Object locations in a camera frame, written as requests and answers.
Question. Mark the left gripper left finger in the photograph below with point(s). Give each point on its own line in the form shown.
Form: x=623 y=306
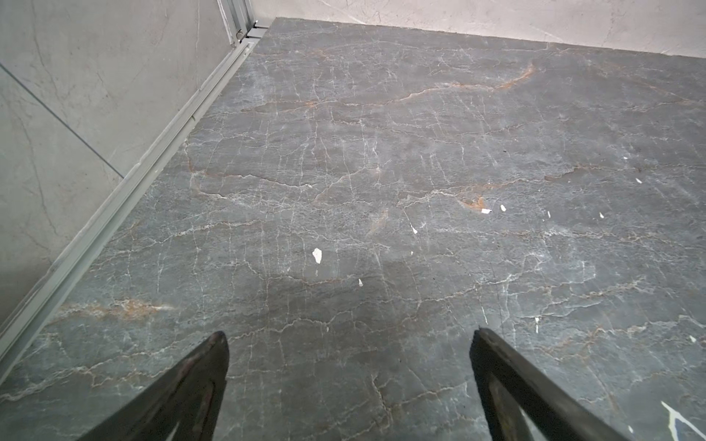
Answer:
x=183 y=404

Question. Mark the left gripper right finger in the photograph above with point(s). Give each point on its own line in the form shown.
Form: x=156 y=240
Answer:
x=513 y=391

